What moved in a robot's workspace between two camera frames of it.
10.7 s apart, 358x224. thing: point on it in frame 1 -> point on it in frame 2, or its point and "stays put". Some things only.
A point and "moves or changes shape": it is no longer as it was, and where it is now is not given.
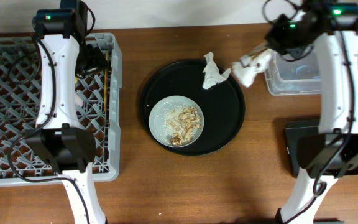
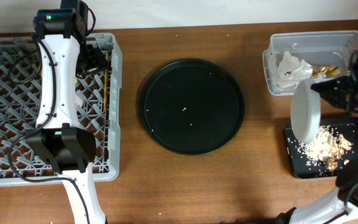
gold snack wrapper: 246,59 moves or changes shape
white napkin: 213,74 -> 291,70
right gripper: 274,37 -> 345,91
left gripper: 99,60 stays put
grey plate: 176,121 -> 306,111
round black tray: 222,105 stays put
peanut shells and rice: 180,122 moves or changes shape
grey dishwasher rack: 10,96 stays put
